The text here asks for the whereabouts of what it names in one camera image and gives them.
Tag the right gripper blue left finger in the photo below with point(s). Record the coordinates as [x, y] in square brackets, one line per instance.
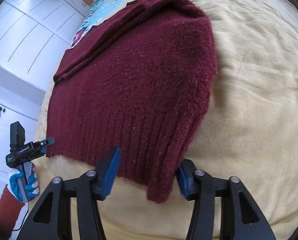
[50, 218]

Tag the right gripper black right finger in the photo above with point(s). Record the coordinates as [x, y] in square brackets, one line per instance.
[241, 217]

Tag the dark red knit sweater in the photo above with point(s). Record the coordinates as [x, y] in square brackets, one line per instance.
[139, 81]

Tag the left gloved hand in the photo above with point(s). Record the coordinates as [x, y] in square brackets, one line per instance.
[31, 189]

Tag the white wardrobe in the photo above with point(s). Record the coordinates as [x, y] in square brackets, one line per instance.
[34, 35]

